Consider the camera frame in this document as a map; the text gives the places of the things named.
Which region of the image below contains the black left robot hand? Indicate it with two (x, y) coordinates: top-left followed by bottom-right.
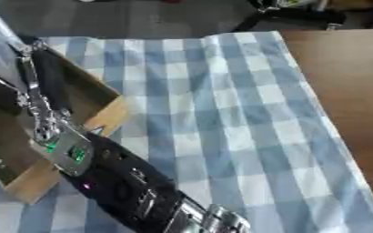
(0, 38), (76, 122)

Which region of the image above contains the tan cardboard box dark inside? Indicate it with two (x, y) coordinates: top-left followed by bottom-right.
(0, 45), (133, 205)

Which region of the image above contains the black chair base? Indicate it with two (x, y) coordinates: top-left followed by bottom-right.
(229, 0), (351, 33)

